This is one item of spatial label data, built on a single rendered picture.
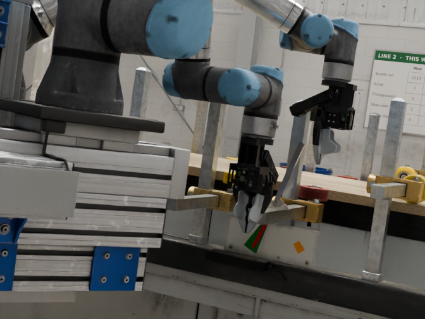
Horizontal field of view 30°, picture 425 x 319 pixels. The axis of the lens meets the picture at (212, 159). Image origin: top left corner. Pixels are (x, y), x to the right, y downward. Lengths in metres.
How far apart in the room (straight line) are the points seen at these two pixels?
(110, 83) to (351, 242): 1.16
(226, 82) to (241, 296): 0.82
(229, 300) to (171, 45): 1.13
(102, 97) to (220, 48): 8.98
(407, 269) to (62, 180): 1.32
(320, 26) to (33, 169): 0.88
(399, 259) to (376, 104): 7.22
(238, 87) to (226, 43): 8.68
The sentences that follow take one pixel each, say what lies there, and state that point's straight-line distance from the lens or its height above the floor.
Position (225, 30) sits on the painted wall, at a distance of 10.30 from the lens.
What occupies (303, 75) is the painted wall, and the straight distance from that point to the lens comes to 9.79.
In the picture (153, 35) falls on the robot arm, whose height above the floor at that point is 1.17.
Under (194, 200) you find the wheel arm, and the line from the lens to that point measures 2.05.
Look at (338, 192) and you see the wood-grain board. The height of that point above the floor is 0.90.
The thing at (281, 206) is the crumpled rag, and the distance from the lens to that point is 1.91.
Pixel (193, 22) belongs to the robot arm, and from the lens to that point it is 1.29.
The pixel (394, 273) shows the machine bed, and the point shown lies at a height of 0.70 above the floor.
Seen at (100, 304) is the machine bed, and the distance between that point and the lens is 2.72.
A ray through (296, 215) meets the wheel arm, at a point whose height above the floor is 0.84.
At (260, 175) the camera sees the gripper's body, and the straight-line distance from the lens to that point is 1.70.
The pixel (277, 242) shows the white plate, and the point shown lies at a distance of 2.15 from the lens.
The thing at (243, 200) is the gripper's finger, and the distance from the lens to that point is 1.75.
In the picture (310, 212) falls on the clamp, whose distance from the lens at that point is 2.11.
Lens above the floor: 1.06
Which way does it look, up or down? 3 degrees down
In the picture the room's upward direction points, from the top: 8 degrees clockwise
